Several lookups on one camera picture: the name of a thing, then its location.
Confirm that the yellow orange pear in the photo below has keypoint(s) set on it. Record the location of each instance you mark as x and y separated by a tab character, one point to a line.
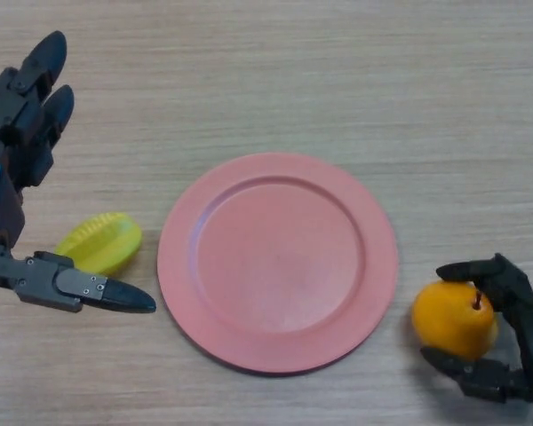
448	319

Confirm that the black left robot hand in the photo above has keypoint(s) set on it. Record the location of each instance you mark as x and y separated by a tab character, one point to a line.
4	199

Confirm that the pink round plate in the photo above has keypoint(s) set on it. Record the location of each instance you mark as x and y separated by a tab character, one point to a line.
275	266

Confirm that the yellow starfruit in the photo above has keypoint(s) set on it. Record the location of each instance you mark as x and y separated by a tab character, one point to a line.
102	242

